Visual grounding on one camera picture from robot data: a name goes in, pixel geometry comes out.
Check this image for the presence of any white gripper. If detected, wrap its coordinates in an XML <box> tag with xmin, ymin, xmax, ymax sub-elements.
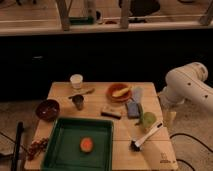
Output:
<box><xmin>160</xmin><ymin>101</ymin><xmax>177</xmax><ymax>128</ymax></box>

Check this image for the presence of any black tan board eraser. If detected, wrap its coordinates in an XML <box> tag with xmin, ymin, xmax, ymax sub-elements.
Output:
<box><xmin>101</xmin><ymin>107</ymin><xmax>121</xmax><ymax>119</ymax></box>

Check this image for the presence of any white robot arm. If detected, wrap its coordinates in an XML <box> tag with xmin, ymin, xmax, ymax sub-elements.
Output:
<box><xmin>158</xmin><ymin>62</ymin><xmax>213</xmax><ymax>128</ymax></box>

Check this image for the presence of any small metal cup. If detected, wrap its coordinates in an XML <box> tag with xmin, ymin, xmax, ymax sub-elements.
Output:
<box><xmin>72</xmin><ymin>95</ymin><xmax>84</xmax><ymax>110</ymax></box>

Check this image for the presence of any white paper cup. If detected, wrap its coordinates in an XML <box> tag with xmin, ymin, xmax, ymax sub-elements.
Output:
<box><xmin>70</xmin><ymin>74</ymin><xmax>83</xmax><ymax>89</ymax></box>

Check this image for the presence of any green pear toy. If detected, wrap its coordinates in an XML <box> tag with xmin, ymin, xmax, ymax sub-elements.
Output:
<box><xmin>137</xmin><ymin>104</ymin><xmax>157</xmax><ymax>132</ymax></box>

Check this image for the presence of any blue sponge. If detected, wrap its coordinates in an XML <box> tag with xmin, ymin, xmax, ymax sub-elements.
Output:
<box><xmin>126</xmin><ymin>101</ymin><xmax>139</xmax><ymax>119</ymax></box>

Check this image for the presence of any yellow banana toy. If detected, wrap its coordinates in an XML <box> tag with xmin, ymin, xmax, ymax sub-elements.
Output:
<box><xmin>112</xmin><ymin>87</ymin><xmax>130</xmax><ymax>98</ymax></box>

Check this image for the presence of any orange round toy food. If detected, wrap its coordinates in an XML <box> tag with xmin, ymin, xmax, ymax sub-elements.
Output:
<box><xmin>80</xmin><ymin>137</ymin><xmax>93</xmax><ymax>153</ymax></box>

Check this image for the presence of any green plastic tray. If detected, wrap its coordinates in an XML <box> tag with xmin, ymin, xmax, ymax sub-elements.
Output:
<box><xmin>41</xmin><ymin>118</ymin><xmax>114</xmax><ymax>171</ymax></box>

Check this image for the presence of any dark brown bowl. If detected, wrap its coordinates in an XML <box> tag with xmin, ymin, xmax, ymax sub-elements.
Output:
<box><xmin>35</xmin><ymin>99</ymin><xmax>60</xmax><ymax>122</ymax></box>

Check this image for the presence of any red grape bunch toy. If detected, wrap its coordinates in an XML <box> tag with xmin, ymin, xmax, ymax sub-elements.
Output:
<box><xmin>27</xmin><ymin>138</ymin><xmax>49</xmax><ymax>161</ymax></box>

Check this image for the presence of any black pole stand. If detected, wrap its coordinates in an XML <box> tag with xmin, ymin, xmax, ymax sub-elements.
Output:
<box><xmin>10</xmin><ymin>122</ymin><xmax>24</xmax><ymax>171</ymax></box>

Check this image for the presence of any white handled black brush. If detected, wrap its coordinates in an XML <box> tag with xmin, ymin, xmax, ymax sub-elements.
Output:
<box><xmin>130</xmin><ymin>122</ymin><xmax>163</xmax><ymax>152</ymax></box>

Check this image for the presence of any black floor cable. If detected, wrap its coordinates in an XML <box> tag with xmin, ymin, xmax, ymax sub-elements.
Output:
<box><xmin>169</xmin><ymin>132</ymin><xmax>213</xmax><ymax>171</ymax></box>

